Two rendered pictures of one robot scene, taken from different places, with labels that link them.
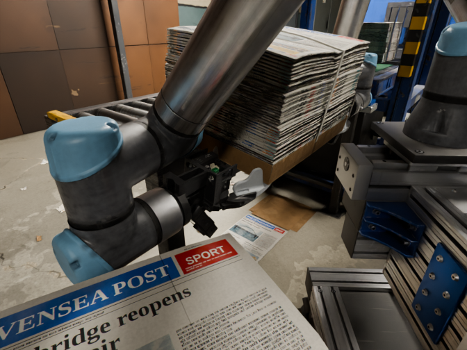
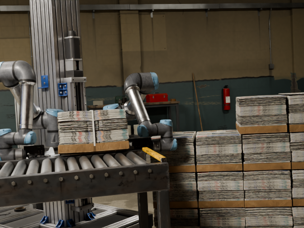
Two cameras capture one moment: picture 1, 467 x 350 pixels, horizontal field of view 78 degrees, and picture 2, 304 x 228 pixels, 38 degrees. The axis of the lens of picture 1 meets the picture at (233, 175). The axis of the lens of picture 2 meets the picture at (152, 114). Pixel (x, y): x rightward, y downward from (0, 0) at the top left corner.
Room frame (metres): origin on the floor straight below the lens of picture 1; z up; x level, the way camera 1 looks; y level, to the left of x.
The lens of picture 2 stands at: (2.44, 1.73, 1.13)
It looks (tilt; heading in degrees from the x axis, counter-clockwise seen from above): 3 degrees down; 218
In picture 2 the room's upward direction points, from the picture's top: 3 degrees counter-clockwise
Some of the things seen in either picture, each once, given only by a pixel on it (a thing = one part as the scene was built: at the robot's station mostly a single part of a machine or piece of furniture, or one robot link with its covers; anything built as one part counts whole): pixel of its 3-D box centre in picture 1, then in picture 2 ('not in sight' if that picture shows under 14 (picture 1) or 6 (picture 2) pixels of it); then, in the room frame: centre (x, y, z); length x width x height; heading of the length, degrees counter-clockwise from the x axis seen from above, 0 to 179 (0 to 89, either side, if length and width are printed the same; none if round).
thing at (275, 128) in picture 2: not in sight; (259, 126); (-0.24, 0.53, 0.86); 0.38 x 0.29 x 0.04; 30
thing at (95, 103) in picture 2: not in sight; (132, 100); (-4.39, -4.08, 0.96); 1.69 x 0.57 x 0.12; 141
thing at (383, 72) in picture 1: (340, 74); not in sight; (1.99, -0.71, 0.75); 0.70 x 0.65 x 0.10; 141
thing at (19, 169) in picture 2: not in sight; (18, 172); (1.20, -0.06, 0.77); 0.47 x 0.05 x 0.05; 51
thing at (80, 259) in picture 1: (108, 239); (167, 144); (0.29, 0.16, 0.80); 0.11 x 0.08 x 0.09; 141
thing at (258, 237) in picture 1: (249, 237); not in sight; (1.23, -0.09, 0.00); 0.37 x 0.29 x 0.01; 141
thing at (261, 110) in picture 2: not in sight; (259, 113); (-0.25, 0.53, 0.95); 0.38 x 0.29 x 0.23; 30
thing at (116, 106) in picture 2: not in sight; (111, 113); (0.12, -0.45, 0.98); 0.13 x 0.12 x 0.14; 153
